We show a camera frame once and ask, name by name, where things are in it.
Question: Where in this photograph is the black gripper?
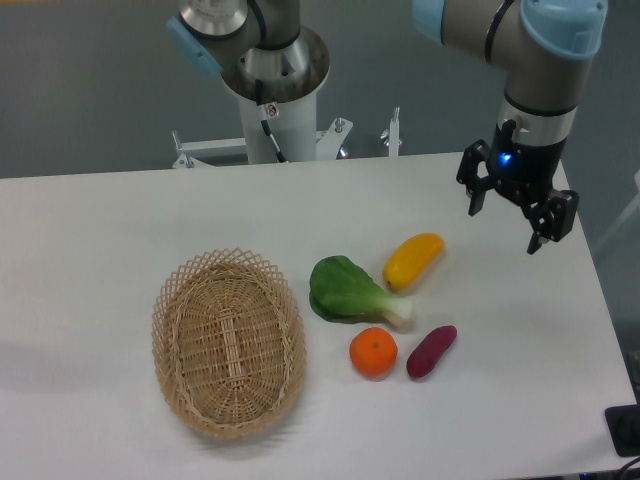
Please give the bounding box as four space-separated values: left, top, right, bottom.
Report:
456 120 580 255

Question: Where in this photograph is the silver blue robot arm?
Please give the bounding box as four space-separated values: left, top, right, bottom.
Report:
167 1 608 253

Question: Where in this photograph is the green bok choy vegetable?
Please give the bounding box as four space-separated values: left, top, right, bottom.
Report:
309 255 414 330

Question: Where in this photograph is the yellow mango fruit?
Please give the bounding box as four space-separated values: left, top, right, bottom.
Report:
382 232 446 291

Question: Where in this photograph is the purple sweet potato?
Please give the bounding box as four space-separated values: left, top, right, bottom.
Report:
406 325 458 380

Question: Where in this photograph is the orange tangerine fruit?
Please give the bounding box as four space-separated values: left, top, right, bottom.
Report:
349 327 398 379

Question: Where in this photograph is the black device at edge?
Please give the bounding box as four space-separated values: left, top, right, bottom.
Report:
604 404 639 457

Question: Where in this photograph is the woven wicker basket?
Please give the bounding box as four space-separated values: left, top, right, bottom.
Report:
151 249 306 440

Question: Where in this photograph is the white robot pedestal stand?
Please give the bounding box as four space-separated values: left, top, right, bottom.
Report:
171 89 404 170

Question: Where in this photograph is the black cable on pedestal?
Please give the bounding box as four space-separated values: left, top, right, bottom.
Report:
255 79 288 164

